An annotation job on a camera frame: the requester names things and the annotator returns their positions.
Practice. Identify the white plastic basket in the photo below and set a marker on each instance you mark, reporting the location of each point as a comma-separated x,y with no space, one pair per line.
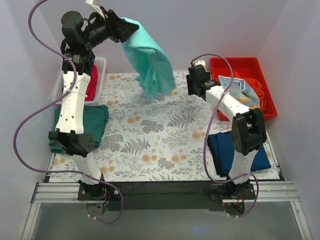
98,73

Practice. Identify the orange shirt in bin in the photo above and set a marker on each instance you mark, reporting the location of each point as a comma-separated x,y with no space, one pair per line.
257,87

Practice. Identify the folded dark green shirt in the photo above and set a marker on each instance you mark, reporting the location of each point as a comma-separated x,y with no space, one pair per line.
95,119

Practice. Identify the aluminium mounting rail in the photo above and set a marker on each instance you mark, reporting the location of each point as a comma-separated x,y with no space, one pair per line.
58,192

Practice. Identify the magenta shirt in basket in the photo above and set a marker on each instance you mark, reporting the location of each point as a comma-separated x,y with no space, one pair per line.
92,86

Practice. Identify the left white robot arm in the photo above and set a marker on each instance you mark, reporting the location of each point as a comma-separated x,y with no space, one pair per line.
81,35

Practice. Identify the folded navy blue shirt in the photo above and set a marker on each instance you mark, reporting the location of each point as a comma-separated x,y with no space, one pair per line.
222,151

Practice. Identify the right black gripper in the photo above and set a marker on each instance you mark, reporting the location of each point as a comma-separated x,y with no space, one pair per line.
189,85

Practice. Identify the red plastic bin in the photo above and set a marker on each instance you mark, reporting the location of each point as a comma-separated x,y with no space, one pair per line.
246,68

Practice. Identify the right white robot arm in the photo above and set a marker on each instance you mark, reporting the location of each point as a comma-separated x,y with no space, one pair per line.
247,135

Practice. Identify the turquoise t shirt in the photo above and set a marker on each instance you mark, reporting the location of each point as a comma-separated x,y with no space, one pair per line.
155,71

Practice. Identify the patterned light blue shirt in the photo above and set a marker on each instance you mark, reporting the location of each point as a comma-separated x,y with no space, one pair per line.
244,93

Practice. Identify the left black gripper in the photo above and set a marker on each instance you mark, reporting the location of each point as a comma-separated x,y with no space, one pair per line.
114,26

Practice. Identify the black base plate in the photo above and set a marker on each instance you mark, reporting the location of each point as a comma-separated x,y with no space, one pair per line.
164,195

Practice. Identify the floral table mat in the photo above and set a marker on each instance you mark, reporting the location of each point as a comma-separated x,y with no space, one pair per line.
155,139

